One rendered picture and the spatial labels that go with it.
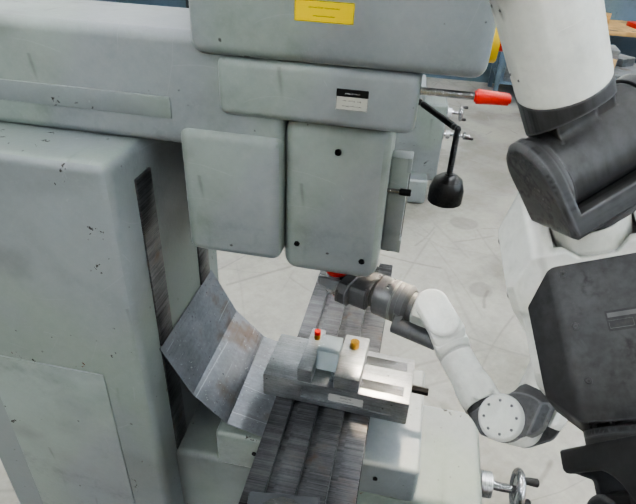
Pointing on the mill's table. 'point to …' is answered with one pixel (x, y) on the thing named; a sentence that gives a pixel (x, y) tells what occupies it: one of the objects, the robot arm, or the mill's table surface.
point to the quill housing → (336, 196)
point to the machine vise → (390, 406)
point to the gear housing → (319, 93)
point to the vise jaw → (351, 365)
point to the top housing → (351, 32)
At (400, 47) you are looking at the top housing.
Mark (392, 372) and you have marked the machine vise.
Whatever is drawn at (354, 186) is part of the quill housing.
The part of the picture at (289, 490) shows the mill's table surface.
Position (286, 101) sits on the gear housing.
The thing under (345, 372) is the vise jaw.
